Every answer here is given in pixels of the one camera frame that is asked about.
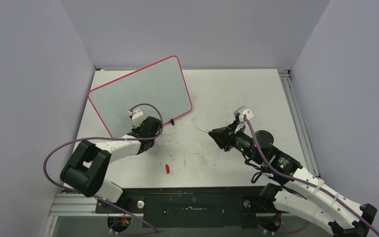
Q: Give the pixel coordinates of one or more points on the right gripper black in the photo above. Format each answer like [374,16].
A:
[224,136]

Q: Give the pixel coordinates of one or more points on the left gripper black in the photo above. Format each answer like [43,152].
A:
[136,130]

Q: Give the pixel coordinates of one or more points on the white marker pen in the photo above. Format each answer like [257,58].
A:
[203,130]

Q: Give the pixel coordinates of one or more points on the pink framed whiteboard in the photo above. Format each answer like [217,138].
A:
[159,89]

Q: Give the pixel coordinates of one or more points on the red marker cap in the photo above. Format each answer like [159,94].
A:
[167,167]

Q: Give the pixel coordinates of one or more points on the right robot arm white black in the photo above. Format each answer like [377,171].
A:
[296,190]

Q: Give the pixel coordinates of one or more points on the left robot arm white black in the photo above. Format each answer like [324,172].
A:
[86,169]

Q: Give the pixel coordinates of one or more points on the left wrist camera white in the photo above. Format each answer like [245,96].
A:
[137,116]

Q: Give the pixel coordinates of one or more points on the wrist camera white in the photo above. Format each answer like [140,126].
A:
[242,113]
[137,116]

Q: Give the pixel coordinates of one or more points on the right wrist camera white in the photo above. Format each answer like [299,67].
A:
[242,113]

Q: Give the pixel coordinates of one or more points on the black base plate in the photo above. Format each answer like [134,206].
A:
[197,221]

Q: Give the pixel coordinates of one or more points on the aluminium side rail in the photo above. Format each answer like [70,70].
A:
[302,133]

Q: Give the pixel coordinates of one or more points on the aluminium front rail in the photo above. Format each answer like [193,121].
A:
[75,204]

